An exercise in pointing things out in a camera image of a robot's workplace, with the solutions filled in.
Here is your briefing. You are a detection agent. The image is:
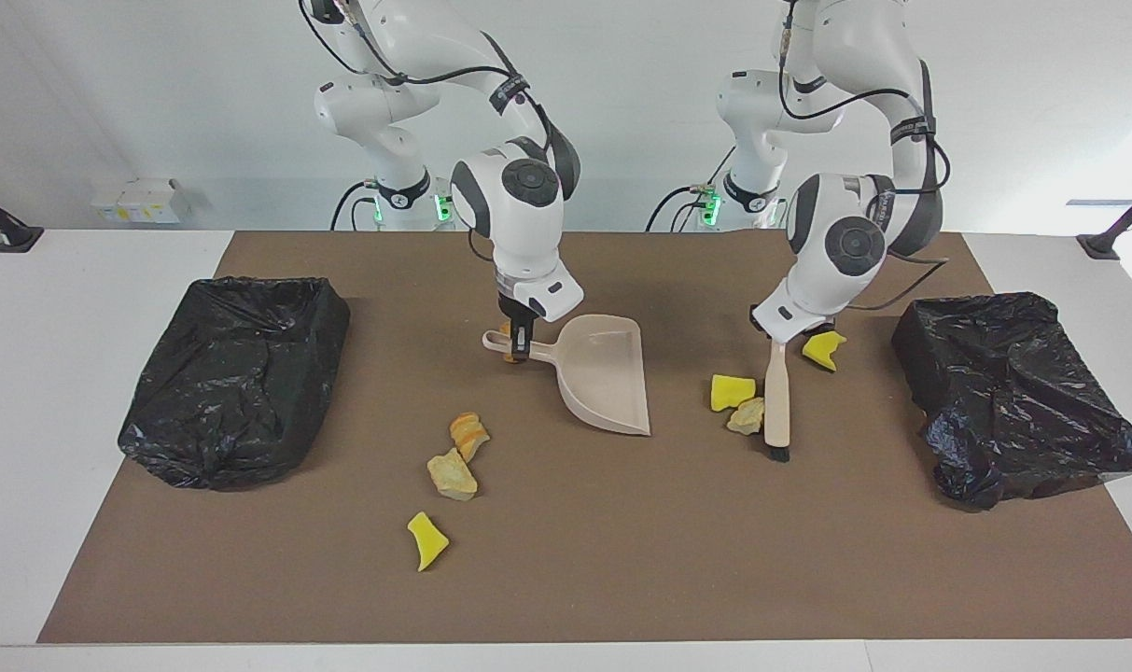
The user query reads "tan sponge chunk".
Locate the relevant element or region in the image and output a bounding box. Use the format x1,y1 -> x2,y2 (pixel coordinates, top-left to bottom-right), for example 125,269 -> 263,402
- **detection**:
426,447 -> 480,502
726,397 -> 767,437

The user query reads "beige plastic dustpan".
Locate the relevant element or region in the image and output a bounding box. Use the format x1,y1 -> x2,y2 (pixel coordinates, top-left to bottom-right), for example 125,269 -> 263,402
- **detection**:
482,315 -> 652,437

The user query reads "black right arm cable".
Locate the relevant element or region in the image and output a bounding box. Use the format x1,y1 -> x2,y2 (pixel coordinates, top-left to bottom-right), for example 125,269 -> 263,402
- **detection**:
297,0 -> 566,188

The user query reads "brown table mat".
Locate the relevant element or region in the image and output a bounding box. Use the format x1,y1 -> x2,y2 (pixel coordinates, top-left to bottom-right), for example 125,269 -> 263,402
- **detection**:
37,231 -> 1132,645

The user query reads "beige handled hand brush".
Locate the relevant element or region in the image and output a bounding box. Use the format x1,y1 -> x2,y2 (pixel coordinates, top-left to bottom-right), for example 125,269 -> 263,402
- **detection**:
762,336 -> 792,464

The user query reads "yellow green-backed sponge piece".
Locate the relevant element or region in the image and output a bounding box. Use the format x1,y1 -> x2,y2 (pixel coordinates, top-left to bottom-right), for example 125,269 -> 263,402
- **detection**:
802,329 -> 848,373

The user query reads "black right base cable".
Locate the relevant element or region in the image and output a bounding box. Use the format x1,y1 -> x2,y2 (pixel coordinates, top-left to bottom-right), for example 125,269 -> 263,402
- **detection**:
330,180 -> 380,231

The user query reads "black base cable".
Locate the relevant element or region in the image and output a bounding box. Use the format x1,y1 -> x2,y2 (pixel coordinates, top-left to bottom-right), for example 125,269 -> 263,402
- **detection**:
647,185 -> 716,232
330,180 -> 380,231

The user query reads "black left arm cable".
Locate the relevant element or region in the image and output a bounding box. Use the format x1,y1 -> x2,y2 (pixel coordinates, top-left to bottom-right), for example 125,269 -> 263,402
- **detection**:
776,0 -> 951,312

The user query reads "orange striped sponge chunk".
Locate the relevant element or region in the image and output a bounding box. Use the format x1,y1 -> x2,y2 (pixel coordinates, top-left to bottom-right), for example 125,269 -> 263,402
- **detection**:
449,412 -> 491,464

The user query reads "black camera stand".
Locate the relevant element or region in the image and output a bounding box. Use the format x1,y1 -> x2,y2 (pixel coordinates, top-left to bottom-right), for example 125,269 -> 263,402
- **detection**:
0,179 -> 45,254
1076,181 -> 1132,261

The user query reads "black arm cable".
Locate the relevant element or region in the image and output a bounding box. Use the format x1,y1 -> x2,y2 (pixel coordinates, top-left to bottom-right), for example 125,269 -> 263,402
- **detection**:
297,0 -> 566,188
776,0 -> 951,312

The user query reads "black left base cable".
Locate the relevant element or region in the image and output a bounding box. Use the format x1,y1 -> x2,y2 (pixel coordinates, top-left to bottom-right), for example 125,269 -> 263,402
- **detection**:
647,185 -> 716,232

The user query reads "black bag-lined trash bin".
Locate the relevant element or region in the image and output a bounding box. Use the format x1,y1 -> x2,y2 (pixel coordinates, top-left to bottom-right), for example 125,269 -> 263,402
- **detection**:
118,275 -> 352,492
891,291 -> 1132,511

